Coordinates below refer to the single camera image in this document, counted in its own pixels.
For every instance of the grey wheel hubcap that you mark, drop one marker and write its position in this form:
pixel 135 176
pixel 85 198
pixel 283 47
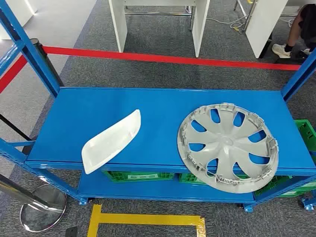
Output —
pixel 227 142

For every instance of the blue metal shelf rack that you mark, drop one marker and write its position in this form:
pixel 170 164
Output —
pixel 160 124

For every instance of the white curved plastic part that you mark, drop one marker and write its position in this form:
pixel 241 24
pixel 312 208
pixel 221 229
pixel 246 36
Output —
pixel 111 144

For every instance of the long red barrier belt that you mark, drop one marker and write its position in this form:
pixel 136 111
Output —
pixel 173 59

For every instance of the green plastic crate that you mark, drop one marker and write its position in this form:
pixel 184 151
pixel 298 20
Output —
pixel 138 176
pixel 190 178
pixel 306 134

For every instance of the yellow floor tape marking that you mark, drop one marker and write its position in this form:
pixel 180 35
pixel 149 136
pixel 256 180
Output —
pixel 148 219

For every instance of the white desk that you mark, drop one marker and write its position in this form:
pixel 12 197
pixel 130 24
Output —
pixel 262 26
pixel 118 26

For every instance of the short red barrier belt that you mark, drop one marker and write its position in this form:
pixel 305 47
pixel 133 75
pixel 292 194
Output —
pixel 12 73

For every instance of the person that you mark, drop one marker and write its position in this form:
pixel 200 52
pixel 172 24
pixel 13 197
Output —
pixel 293 32

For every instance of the chrome stanchion post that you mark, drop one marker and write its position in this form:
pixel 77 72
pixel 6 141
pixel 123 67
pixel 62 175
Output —
pixel 44 209
pixel 49 68

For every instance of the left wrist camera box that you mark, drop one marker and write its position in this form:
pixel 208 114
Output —
pixel 71 232

